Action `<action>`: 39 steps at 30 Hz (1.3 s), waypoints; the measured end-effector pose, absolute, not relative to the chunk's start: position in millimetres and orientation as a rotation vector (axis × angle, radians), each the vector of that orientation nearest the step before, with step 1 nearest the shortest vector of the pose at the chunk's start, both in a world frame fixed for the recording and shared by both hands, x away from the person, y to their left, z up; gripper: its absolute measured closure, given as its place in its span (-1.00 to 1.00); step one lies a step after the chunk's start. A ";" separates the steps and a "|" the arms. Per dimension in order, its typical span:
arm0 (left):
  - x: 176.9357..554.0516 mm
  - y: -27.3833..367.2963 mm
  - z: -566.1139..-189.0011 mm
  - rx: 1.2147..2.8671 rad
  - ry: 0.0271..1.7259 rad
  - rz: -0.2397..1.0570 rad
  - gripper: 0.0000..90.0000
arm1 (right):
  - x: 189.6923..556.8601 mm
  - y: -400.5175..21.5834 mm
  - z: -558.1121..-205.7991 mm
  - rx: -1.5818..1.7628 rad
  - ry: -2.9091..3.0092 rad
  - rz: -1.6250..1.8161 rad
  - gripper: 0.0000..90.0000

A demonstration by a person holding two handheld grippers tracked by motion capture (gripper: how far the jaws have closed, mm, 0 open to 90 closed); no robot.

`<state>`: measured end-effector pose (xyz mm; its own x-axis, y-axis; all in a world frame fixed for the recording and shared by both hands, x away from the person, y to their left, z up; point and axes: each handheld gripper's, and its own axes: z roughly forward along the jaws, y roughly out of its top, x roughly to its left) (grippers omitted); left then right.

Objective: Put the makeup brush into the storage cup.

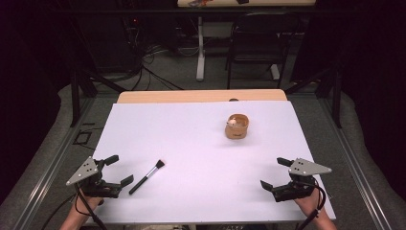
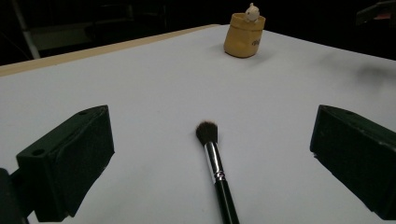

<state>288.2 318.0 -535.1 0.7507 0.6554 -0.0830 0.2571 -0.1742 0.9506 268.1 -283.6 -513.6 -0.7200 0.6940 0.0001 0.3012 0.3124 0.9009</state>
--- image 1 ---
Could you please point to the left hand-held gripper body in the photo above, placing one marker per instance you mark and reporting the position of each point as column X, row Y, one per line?
column 83, row 171

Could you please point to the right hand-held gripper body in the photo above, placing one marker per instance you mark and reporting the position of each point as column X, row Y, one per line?
column 306, row 167

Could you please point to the black makeup brush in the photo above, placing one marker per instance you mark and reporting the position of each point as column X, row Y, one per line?
column 145, row 179

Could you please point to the round brown wooden holder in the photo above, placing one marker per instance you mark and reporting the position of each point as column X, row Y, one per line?
column 236, row 131

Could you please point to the person's left hand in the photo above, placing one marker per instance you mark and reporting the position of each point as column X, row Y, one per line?
column 86, row 204

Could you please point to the person's right hand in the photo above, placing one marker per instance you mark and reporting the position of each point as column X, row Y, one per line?
column 309, row 204

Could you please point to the small white ball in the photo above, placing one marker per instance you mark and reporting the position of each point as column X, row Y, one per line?
column 232, row 121

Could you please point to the white table sheet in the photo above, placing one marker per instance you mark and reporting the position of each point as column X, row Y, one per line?
column 191, row 166

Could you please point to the white desk leg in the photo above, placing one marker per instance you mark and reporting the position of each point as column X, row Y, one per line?
column 200, row 51
column 275, row 72

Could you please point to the black folding chair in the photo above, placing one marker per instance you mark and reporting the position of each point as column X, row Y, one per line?
column 260, row 41

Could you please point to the dark cabinet with red light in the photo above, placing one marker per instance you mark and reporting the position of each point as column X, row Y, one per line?
column 130, row 38

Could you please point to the aluminium floor rail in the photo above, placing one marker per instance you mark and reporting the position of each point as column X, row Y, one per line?
column 54, row 166
column 354, row 163

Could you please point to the black metal frame post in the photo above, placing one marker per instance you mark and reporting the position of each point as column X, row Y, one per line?
column 75, row 99

